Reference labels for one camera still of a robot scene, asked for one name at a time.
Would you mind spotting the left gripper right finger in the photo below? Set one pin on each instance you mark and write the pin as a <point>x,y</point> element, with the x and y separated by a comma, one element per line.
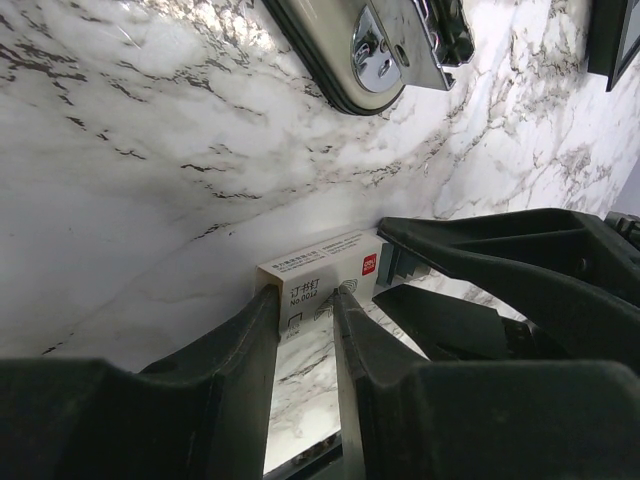
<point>404,417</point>

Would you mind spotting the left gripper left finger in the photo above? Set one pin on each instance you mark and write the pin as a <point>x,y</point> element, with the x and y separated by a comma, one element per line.
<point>200,413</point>

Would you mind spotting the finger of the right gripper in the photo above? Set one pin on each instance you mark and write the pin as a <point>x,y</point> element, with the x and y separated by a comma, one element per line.
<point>446,328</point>
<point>569,273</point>

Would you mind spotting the grey black stapler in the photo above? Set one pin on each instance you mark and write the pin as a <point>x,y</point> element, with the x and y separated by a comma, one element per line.
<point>362,54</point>

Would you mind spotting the black white chessboard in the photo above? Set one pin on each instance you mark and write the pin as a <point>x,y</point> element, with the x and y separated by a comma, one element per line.
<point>613,38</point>

